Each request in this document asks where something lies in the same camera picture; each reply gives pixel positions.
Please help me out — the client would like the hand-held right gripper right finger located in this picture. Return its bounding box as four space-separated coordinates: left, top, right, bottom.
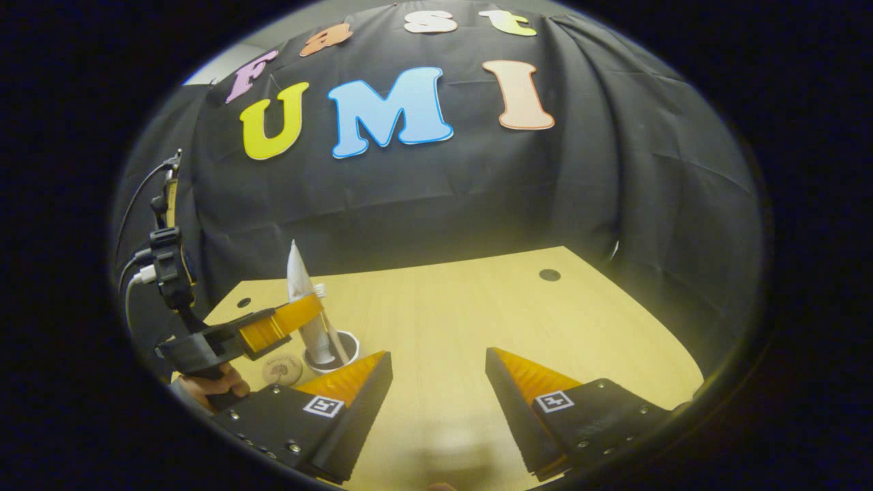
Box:
484 348 676 481

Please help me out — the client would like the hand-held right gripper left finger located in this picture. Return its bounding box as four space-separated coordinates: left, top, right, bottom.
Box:
208 351 394 483

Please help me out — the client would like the white toothpaste tube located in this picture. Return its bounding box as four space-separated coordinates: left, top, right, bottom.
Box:
286 240 336 366

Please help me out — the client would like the pale toothbrush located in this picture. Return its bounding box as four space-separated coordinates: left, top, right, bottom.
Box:
314 283 350 362

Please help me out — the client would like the round cork coaster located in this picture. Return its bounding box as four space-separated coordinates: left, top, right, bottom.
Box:
263 353 304 387

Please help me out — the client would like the white cup with wooden handle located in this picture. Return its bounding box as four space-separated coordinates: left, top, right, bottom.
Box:
302 331 360 374

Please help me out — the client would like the light wooden desktop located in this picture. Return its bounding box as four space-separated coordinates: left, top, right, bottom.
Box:
171 247 705 491

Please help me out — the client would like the black backdrop cloth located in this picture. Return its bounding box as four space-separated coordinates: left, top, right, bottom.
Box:
113 0 761 383

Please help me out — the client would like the white cable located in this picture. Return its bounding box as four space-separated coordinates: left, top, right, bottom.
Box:
125 266 159 328

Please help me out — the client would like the black cable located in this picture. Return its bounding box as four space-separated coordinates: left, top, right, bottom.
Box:
116 158 179 256

